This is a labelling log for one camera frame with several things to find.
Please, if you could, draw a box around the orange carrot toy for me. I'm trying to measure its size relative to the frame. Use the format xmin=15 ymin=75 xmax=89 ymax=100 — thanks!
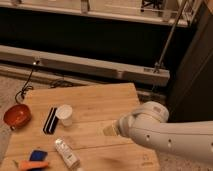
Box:
xmin=18 ymin=161 xmax=49 ymax=170

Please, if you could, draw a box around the metal diagonal pole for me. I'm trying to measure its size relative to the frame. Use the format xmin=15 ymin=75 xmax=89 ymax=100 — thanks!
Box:
xmin=154 ymin=0 xmax=187 ymax=73

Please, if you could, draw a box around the black cable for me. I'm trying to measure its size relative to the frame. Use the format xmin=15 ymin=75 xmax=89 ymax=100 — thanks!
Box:
xmin=14 ymin=61 xmax=40 ymax=104

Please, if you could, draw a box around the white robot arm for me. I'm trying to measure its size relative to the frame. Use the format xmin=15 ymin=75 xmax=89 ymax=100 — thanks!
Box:
xmin=116 ymin=101 xmax=213 ymax=164

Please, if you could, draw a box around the dark cabinet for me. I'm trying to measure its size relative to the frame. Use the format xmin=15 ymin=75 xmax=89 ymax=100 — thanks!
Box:
xmin=166 ymin=0 xmax=213 ymax=122

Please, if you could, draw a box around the grey metal rail beam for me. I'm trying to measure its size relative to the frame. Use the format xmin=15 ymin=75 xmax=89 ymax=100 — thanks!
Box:
xmin=0 ymin=45 xmax=170 ymax=87

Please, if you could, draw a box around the black and white striped box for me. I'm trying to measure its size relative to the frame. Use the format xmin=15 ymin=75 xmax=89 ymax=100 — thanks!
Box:
xmin=43 ymin=107 xmax=59 ymax=134

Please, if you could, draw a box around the white ceramic cup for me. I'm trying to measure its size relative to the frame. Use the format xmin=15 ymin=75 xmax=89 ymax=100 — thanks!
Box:
xmin=56 ymin=104 xmax=73 ymax=126

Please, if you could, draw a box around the blue sponge block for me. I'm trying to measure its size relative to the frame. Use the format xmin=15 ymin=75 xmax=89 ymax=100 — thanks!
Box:
xmin=29 ymin=150 xmax=47 ymax=171

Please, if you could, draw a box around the red bowl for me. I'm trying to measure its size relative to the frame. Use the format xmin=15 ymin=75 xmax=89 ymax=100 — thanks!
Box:
xmin=3 ymin=104 xmax=32 ymax=129

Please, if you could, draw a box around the white tube bottle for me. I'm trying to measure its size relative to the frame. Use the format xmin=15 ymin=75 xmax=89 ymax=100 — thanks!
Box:
xmin=55 ymin=139 xmax=79 ymax=169

